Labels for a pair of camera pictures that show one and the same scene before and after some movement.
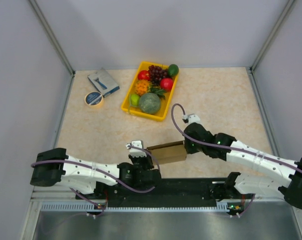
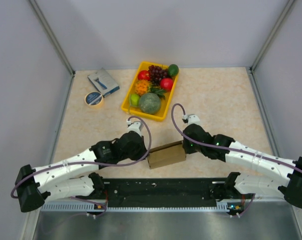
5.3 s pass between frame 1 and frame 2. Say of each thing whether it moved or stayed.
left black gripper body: moved
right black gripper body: stayed
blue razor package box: stayed
